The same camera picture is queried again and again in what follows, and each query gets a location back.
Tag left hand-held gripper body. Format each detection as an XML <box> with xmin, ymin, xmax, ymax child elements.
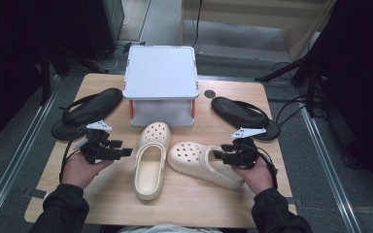
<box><xmin>78</xmin><ymin>119</ymin><xmax>118</xmax><ymax>164</ymax></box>

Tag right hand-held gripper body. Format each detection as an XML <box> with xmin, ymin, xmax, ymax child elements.
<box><xmin>225</xmin><ymin>127</ymin><xmax>267</xmax><ymax>170</ymax></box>

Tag cream clog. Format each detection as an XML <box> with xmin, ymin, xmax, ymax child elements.
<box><xmin>133</xmin><ymin>121</ymin><xmax>172</xmax><ymax>202</ymax></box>
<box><xmin>167</xmin><ymin>141</ymin><xmax>246</xmax><ymax>190</ymax></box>

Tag black flip-flop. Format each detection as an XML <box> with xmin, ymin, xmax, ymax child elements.
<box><xmin>51</xmin><ymin>87</ymin><xmax>124</xmax><ymax>142</ymax></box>
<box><xmin>210</xmin><ymin>96</ymin><xmax>282</xmax><ymax>142</ymax></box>

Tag white shoe rack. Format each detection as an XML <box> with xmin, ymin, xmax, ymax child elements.
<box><xmin>121</xmin><ymin>45</ymin><xmax>200</xmax><ymax>128</ymax></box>

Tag person's right hand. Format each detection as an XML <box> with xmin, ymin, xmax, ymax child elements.
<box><xmin>232</xmin><ymin>157</ymin><xmax>275</xmax><ymax>196</ymax></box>

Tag person's left hand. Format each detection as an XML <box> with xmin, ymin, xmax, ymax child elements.
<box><xmin>60</xmin><ymin>151</ymin><xmax>115</xmax><ymax>190</ymax></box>

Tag black tape strip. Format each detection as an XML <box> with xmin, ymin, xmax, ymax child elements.
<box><xmin>285</xmin><ymin>196</ymin><xmax>304</xmax><ymax>207</ymax></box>
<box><xmin>22</xmin><ymin>188</ymin><xmax>49</xmax><ymax>199</ymax></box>

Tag person's light grey clothing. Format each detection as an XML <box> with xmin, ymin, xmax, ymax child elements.
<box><xmin>119</xmin><ymin>222</ymin><xmax>222</xmax><ymax>233</ymax></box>

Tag black metal stand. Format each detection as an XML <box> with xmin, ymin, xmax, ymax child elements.
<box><xmin>38</xmin><ymin>45</ymin><xmax>52</xmax><ymax>106</ymax></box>

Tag black tripod stand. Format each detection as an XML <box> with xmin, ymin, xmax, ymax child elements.
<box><xmin>254</xmin><ymin>48</ymin><xmax>324</xmax><ymax>117</ymax></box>

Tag black curtain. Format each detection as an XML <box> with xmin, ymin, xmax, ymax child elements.
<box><xmin>317</xmin><ymin>0</ymin><xmax>373</xmax><ymax>195</ymax></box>
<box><xmin>0</xmin><ymin>0</ymin><xmax>88</xmax><ymax>153</ymax></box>

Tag dark cabinet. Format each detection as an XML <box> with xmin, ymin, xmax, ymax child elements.
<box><xmin>81</xmin><ymin>0</ymin><xmax>125</xmax><ymax>61</ymax></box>

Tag wooden step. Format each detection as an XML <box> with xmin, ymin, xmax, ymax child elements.
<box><xmin>180</xmin><ymin>0</ymin><xmax>338</xmax><ymax>61</ymax></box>

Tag left hand-held gripper cable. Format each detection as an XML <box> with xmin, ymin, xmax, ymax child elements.
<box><xmin>58</xmin><ymin>125</ymin><xmax>88</xmax><ymax>183</ymax></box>

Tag hand-held gripper cable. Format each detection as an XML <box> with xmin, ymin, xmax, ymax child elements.
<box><xmin>58</xmin><ymin>125</ymin><xmax>88</xmax><ymax>183</ymax></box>
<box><xmin>255</xmin><ymin>147</ymin><xmax>279</xmax><ymax>190</ymax></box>

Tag right hand-held gripper cable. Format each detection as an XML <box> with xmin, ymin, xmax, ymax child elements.
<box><xmin>255</xmin><ymin>147</ymin><xmax>279</xmax><ymax>190</ymax></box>

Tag black floor cables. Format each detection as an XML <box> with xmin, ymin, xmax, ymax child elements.
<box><xmin>273</xmin><ymin>61</ymin><xmax>309</xmax><ymax>129</ymax></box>

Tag metal floor rail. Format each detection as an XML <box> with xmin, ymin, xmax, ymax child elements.
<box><xmin>299</xmin><ymin>105</ymin><xmax>362</xmax><ymax>233</ymax></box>
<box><xmin>0</xmin><ymin>76</ymin><xmax>61</xmax><ymax>227</ymax></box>

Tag white floor cable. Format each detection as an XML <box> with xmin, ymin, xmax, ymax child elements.
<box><xmin>95</xmin><ymin>45</ymin><xmax>130</xmax><ymax>71</ymax></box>

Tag black hanging cable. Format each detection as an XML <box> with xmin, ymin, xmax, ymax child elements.
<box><xmin>192</xmin><ymin>0</ymin><xmax>203</xmax><ymax>48</ymax></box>

